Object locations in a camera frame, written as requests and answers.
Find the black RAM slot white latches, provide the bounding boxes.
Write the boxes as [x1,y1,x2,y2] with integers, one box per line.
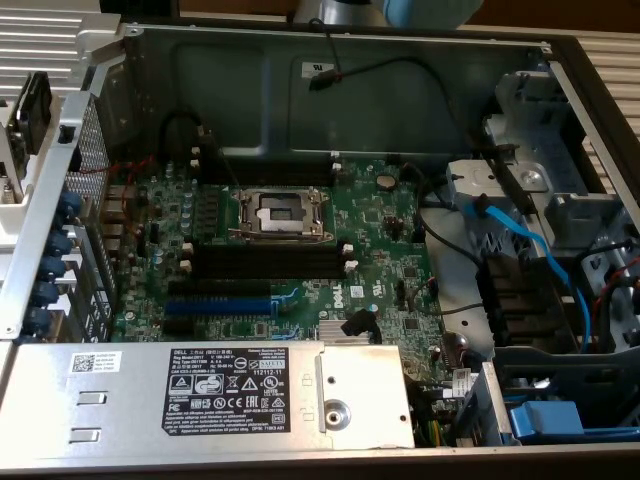
[178,258,359,281]
[191,145,342,163]
[191,160,345,180]
[180,242,357,263]

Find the silver CPU socket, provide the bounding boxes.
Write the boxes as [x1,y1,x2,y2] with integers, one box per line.
[228,187,337,246]

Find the green Dell motherboard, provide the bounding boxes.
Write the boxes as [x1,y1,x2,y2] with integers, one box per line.
[107,157,451,401]

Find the silver finned heatsink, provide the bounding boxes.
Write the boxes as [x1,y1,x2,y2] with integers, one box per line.
[318,319,374,345]

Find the long black expansion slot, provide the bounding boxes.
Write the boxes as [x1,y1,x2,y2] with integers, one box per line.
[166,278,275,297]

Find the thin raised locking lever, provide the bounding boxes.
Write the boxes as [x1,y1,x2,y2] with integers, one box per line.
[219,148,242,195]

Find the blue expansion slot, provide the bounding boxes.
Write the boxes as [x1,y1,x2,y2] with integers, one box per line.
[163,297,275,316]

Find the open grey metal PC case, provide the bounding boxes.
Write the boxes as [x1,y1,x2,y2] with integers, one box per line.
[0,22,640,474]

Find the short black expansion slot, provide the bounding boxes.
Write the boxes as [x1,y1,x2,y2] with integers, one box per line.
[160,318,197,338]

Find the silver rear port housing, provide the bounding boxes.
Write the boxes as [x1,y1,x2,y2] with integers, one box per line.
[101,183,145,212]
[99,212,129,251]

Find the grey metal disk bay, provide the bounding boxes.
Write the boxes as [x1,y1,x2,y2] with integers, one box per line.
[444,69,640,354]

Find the blue card retention clip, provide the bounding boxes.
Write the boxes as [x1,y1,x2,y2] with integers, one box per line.
[58,192,84,219]
[49,232,76,256]
[24,305,52,334]
[40,255,67,281]
[32,280,59,306]

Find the silver power supply unit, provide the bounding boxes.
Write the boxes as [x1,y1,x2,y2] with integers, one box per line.
[0,341,417,464]

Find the blue plastic drive latch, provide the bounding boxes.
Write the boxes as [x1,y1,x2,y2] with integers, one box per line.
[508,399,640,445]

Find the white parts rack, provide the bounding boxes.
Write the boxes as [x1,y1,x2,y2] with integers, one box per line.
[0,97,61,249]

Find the black hard disk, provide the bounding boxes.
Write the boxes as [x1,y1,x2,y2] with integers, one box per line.
[13,71,53,154]

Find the black wire plug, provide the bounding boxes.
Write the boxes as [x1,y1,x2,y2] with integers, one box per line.
[339,308,379,337]

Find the thin black wire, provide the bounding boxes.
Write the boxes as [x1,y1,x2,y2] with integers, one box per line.
[398,162,484,274]

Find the black looped wire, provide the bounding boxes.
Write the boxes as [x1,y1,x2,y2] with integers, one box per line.
[158,112,214,164]

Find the black wire with plug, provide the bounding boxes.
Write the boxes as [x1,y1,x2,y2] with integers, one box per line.
[307,17,474,147]

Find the blue flat wire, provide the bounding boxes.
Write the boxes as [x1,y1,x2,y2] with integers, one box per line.
[462,198,596,354]

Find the red black twisted wire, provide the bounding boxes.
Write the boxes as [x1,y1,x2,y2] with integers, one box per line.
[79,153,157,239]

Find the black flat wire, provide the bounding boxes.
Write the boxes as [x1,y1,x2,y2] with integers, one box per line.
[464,124,541,219]

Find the black plastic bracket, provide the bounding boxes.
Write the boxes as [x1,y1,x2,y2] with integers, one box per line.
[474,252,569,349]

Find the yellow green wire bundle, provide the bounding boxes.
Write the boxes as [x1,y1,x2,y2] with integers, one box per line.
[422,418,449,447]

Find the graphics card with metal bracket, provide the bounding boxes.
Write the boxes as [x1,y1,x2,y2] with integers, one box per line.
[0,127,26,207]

